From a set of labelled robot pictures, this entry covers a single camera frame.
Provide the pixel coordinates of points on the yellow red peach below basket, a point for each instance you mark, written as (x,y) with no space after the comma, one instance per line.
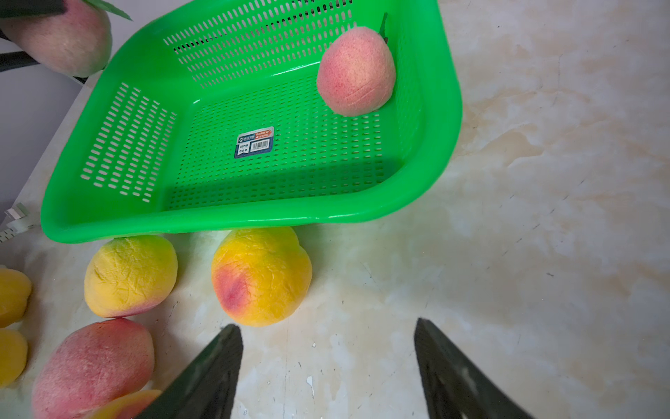
(261,276)

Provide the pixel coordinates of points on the green plastic basket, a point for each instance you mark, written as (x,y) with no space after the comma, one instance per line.
(153,149)

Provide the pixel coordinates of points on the white power plug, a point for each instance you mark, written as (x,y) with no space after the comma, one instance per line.
(21,220)

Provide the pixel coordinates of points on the pink peach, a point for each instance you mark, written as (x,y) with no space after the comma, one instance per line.
(92,367)
(77,43)
(357,73)

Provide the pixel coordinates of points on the yellow peach with red spot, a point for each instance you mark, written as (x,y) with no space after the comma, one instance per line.
(15,291)

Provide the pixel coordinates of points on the basket barcode label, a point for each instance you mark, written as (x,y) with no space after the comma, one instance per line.
(257,142)

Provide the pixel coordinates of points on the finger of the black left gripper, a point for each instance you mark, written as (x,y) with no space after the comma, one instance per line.
(31,8)
(15,60)

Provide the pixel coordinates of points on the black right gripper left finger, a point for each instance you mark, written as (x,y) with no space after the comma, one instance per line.
(207,387)

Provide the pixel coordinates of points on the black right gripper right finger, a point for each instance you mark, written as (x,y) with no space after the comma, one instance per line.
(453,386)

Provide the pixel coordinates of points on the yellow peach with green leaf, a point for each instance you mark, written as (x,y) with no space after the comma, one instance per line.
(13,356)

